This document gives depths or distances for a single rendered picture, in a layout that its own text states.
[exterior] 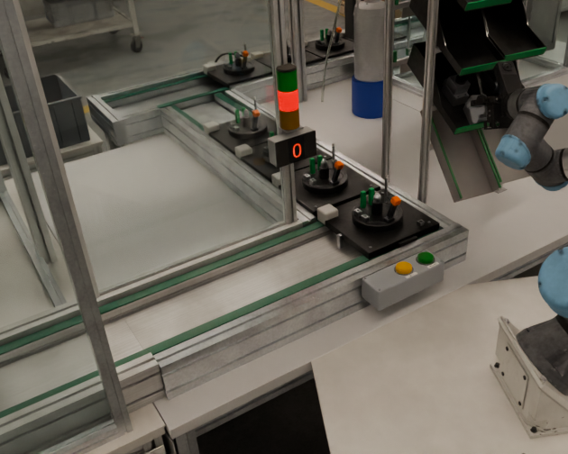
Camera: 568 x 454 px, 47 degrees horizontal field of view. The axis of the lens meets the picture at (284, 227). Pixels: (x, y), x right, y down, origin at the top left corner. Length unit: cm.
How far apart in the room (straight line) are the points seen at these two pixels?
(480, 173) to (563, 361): 73
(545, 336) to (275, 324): 59
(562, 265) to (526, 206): 89
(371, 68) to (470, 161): 82
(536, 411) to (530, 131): 58
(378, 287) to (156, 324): 54
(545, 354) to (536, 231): 72
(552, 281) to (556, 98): 44
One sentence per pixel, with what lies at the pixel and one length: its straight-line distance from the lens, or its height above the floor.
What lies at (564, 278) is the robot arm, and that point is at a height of 121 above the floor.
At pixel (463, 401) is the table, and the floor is 86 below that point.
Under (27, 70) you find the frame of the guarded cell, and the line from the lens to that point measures 105.
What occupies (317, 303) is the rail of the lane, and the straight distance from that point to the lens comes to 158.
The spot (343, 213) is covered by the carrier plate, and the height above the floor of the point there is 97.
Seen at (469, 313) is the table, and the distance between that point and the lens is 171.
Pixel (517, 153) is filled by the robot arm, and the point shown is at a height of 129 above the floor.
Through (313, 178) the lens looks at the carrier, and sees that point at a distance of 197.
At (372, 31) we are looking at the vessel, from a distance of 259.
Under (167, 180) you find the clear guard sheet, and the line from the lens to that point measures 162.
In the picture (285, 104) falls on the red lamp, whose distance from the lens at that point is 164.
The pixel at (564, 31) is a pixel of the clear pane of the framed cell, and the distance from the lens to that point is 316.
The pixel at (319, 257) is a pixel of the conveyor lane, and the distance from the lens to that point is 178.
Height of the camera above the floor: 195
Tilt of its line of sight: 33 degrees down
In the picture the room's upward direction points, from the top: 4 degrees counter-clockwise
